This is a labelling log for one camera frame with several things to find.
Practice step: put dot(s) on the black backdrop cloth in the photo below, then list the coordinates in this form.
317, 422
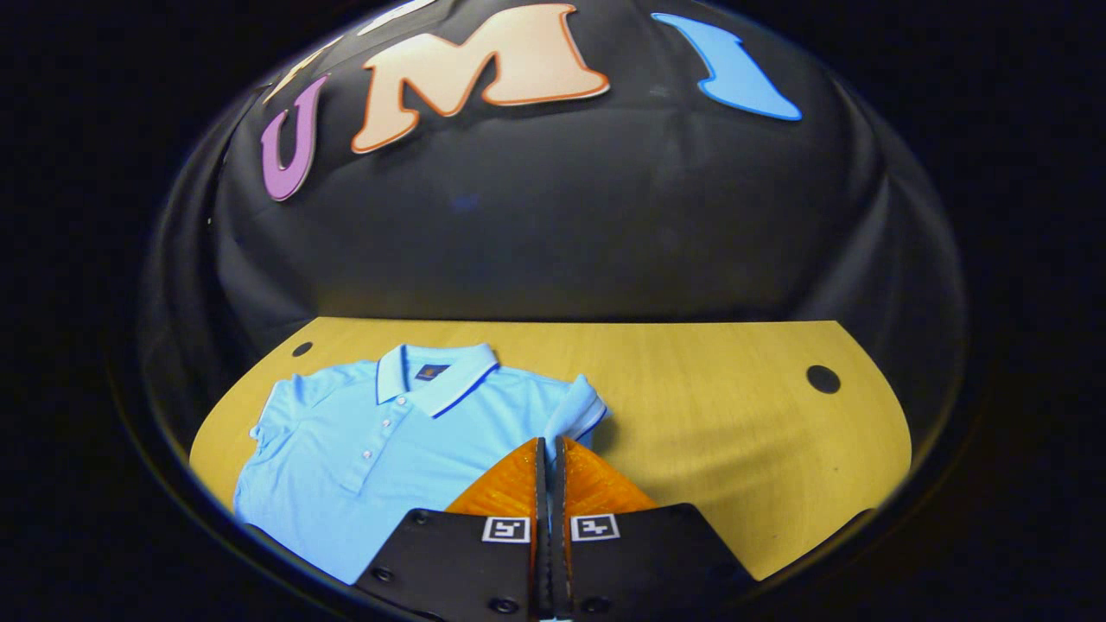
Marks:
562, 225

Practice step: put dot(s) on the light blue polo T-shirt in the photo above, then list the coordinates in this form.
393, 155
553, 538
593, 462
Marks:
346, 449

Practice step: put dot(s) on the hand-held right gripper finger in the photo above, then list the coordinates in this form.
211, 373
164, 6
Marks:
560, 518
541, 518

